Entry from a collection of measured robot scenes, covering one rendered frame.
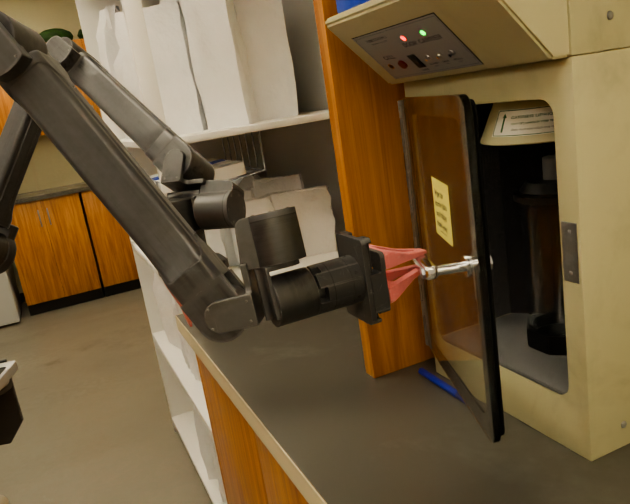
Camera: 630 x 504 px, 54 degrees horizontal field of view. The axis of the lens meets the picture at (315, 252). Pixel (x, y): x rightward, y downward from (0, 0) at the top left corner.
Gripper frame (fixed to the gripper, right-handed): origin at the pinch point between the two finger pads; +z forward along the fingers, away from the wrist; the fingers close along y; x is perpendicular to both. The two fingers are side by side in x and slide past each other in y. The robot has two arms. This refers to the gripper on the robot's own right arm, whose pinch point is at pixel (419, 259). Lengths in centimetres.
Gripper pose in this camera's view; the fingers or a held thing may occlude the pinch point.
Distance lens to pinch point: 76.8
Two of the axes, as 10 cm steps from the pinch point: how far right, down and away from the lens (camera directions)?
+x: -4.1, -1.6, 9.0
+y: -1.6, -9.6, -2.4
